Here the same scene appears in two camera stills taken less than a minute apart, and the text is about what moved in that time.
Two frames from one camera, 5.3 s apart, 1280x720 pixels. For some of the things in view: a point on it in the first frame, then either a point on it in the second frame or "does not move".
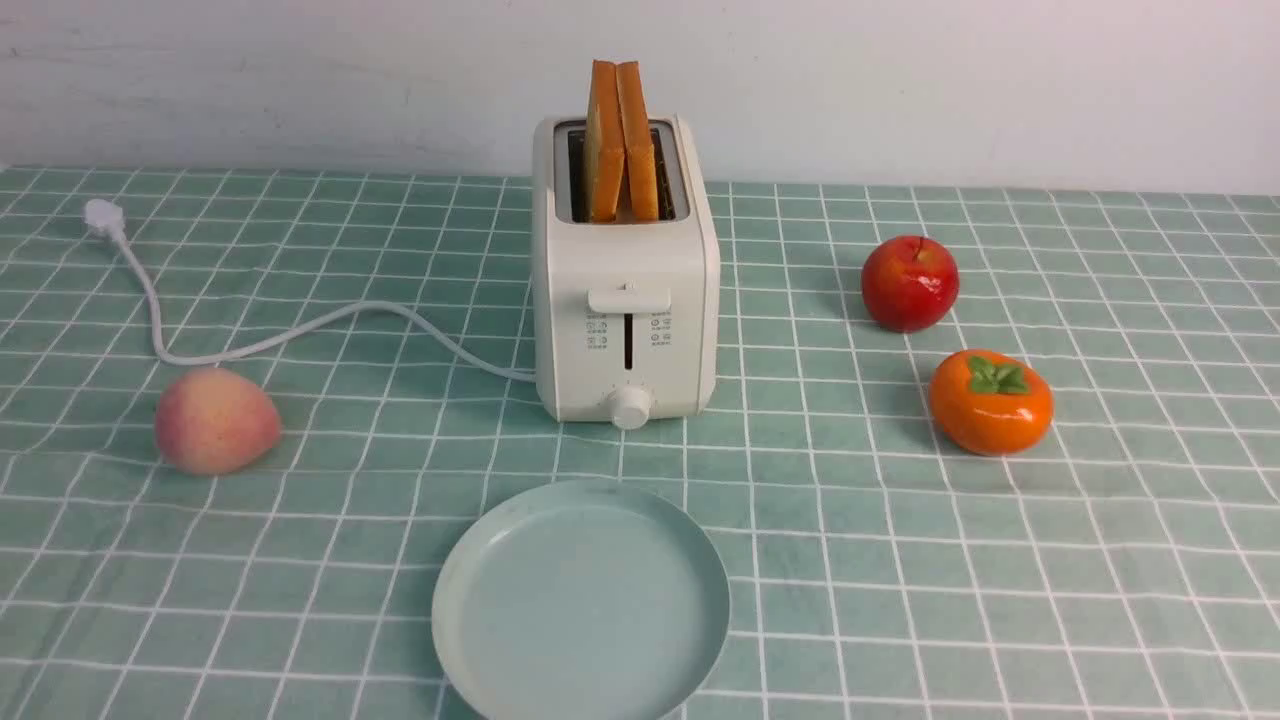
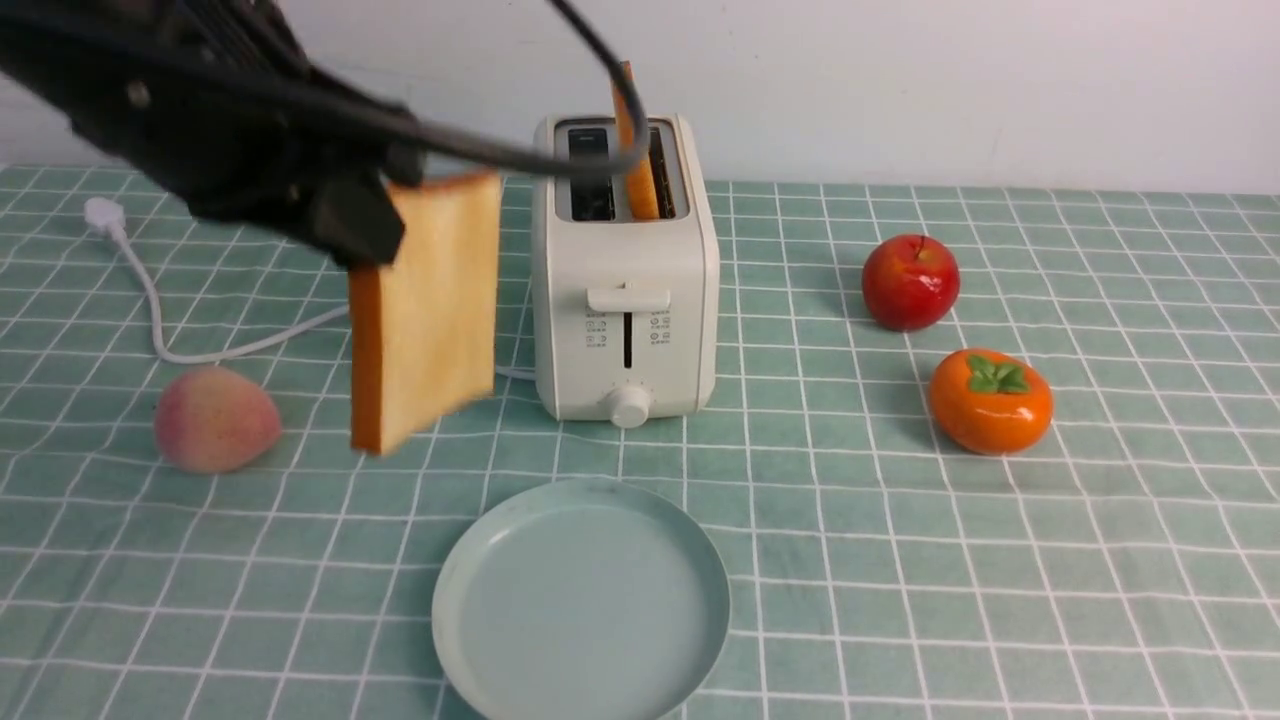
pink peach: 216,422 does not move
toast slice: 605,141 to 424,327
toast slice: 640,149 does not move
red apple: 910,283 does not move
